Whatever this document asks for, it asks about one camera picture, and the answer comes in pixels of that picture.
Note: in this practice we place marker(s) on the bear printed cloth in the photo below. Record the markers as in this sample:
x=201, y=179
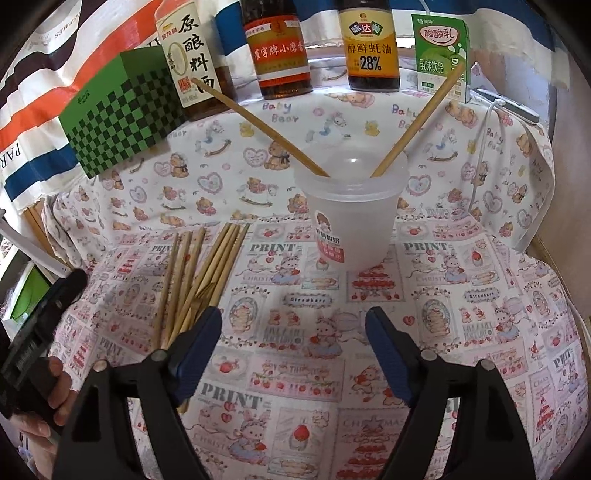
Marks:
x=258, y=203

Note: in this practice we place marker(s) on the translucent plastic cup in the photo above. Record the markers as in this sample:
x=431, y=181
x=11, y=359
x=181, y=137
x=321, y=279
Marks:
x=355, y=217

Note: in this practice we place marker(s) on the person's left hand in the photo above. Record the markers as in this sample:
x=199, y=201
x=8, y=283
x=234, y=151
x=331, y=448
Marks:
x=55, y=387

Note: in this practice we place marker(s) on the white label cooking wine bottle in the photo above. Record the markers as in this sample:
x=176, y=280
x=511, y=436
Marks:
x=194, y=60

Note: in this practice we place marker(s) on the pile of bamboo chopsticks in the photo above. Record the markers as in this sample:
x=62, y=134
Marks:
x=221, y=258

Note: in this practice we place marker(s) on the yellow label oyster sauce bottle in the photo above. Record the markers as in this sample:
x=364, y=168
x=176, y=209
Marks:
x=371, y=50

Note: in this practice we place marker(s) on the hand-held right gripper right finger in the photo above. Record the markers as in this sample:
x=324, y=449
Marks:
x=390, y=355

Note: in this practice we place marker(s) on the green milk drink carton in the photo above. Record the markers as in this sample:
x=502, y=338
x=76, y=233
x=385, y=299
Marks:
x=438, y=50

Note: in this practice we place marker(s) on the white grey device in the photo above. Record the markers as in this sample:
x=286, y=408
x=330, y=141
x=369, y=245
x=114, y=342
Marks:
x=512, y=108

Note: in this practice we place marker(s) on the striped cloth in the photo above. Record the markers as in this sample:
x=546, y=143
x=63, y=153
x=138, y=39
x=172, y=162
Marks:
x=46, y=92

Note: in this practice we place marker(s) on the red label sesame oil bottle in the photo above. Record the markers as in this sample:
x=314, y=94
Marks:
x=277, y=55

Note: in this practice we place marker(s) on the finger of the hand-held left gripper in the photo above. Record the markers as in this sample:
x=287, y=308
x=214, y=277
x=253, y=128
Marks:
x=69, y=290

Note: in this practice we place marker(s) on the bamboo chopstick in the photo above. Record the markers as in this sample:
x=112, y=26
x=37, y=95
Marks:
x=258, y=123
x=415, y=124

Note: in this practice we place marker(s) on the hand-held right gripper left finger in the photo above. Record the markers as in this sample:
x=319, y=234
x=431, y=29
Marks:
x=199, y=355

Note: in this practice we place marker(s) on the green checkered box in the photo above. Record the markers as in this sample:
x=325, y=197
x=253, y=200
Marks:
x=120, y=120

